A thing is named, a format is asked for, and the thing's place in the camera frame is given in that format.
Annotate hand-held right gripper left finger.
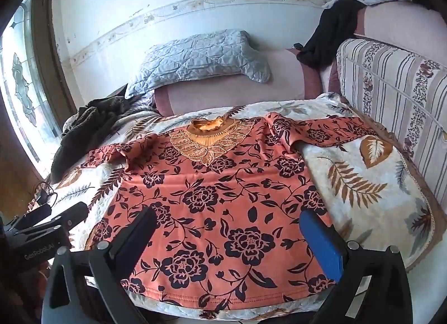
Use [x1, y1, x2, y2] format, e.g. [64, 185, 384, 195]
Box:
[41, 207, 158, 324]

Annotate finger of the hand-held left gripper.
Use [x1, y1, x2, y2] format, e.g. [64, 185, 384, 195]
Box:
[52, 201, 89, 230]
[10, 204, 54, 233]

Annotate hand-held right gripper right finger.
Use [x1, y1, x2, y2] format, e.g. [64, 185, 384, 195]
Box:
[299, 209, 413, 324]

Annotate orange floral shirt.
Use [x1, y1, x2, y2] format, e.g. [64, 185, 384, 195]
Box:
[84, 114, 379, 311]

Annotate white leaf print blanket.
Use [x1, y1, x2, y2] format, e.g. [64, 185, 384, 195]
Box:
[49, 95, 437, 321]

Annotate dark brown fuzzy garment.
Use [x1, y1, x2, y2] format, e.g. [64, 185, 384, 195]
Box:
[51, 95, 154, 183]

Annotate stained glass window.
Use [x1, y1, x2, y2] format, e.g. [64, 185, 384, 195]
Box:
[0, 0, 63, 171]

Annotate pink upholstered sofa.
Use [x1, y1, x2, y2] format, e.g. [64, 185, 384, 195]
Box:
[154, 1, 447, 117]

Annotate striped floral cushion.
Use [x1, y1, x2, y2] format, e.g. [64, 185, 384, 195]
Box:
[336, 38, 447, 185]

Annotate grey quilted pillow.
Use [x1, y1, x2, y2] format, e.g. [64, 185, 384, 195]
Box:
[125, 29, 272, 99]

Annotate black garment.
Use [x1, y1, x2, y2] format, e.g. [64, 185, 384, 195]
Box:
[298, 0, 367, 66]

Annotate black cables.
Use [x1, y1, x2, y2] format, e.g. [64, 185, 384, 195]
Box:
[33, 181, 58, 206]

